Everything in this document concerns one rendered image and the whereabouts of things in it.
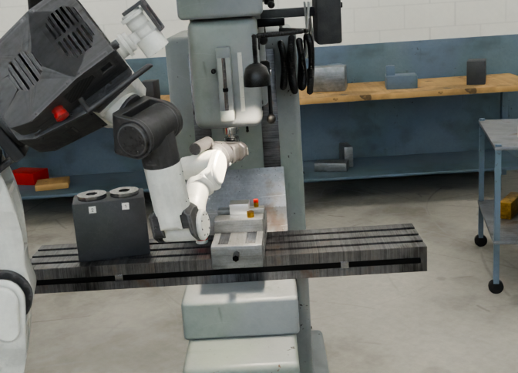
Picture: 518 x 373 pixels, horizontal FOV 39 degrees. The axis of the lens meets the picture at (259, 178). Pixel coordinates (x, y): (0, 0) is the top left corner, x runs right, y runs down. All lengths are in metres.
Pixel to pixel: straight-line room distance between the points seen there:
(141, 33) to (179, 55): 0.79
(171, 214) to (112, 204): 0.55
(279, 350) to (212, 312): 0.22
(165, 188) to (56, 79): 0.35
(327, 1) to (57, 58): 1.06
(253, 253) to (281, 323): 0.22
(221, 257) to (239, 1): 0.73
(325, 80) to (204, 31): 3.86
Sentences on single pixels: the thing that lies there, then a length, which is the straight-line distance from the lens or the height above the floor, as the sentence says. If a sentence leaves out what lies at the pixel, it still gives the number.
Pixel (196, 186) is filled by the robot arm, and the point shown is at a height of 1.21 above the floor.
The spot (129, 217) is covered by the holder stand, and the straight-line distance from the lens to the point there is 2.31.
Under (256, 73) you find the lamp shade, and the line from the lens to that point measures 1.98.
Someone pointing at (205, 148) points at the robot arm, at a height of 1.28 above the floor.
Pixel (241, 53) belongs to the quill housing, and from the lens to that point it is 2.13.
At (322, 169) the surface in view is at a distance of 6.04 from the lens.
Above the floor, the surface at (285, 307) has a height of 0.81.
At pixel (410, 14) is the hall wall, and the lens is 6.54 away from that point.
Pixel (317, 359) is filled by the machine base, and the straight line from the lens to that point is 3.15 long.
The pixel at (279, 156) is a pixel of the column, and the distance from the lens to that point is 2.65.
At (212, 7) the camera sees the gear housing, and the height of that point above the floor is 1.66.
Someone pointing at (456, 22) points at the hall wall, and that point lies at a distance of 6.63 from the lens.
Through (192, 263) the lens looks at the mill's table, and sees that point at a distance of 2.26.
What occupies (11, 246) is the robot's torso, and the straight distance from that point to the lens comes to 1.88.
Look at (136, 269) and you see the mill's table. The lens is 2.29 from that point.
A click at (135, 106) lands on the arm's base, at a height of 1.46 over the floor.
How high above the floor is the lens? 1.70
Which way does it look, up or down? 14 degrees down
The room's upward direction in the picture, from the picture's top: 4 degrees counter-clockwise
